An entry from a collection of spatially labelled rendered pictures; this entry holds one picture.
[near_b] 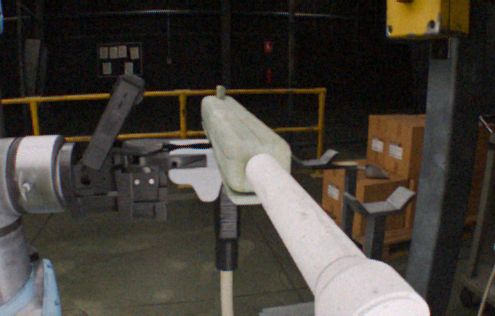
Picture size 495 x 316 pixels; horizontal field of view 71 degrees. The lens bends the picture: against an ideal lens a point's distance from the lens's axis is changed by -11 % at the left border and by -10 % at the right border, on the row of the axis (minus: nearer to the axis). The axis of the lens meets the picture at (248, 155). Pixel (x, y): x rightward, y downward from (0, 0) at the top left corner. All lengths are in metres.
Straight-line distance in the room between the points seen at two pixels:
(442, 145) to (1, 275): 0.60
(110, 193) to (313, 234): 0.33
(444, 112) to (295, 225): 0.43
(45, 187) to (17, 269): 0.13
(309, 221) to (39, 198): 0.34
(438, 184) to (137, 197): 0.41
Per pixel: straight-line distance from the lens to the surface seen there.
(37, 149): 0.45
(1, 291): 0.52
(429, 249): 0.63
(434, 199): 0.60
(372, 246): 0.44
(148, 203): 0.43
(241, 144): 0.27
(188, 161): 0.41
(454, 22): 0.52
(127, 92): 0.42
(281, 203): 0.19
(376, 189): 2.58
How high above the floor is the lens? 1.25
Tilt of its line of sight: 13 degrees down
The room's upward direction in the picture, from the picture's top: straight up
